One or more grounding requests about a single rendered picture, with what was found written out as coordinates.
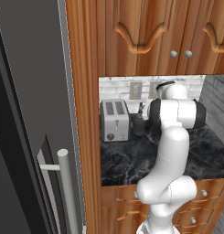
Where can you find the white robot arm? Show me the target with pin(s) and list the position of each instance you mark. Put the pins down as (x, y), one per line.
(172, 146)

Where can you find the dark grey fridge door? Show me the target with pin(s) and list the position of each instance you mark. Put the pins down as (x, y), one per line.
(34, 76)

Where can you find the silver toaster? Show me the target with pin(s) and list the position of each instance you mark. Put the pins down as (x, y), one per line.
(115, 122)

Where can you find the tall wooden side panel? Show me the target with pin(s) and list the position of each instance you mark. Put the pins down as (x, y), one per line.
(86, 122)

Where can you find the dark glass bottle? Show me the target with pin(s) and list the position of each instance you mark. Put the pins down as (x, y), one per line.
(139, 125)

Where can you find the wooden drawer front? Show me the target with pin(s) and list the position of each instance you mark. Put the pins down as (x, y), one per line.
(212, 190)
(121, 193)
(195, 218)

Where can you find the round grey drawer knob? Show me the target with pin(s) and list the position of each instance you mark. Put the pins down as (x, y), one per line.
(204, 193)
(193, 220)
(135, 194)

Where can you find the round grey cupboard knob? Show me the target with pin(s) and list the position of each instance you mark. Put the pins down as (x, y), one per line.
(173, 54)
(188, 54)

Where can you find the wooden cupboard door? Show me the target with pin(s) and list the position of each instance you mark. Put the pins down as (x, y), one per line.
(208, 33)
(122, 219)
(140, 33)

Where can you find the wooden lower cupboard door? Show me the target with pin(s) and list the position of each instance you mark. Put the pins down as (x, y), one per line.
(122, 219)

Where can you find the grey wall outlet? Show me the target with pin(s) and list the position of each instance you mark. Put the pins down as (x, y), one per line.
(153, 89)
(136, 90)

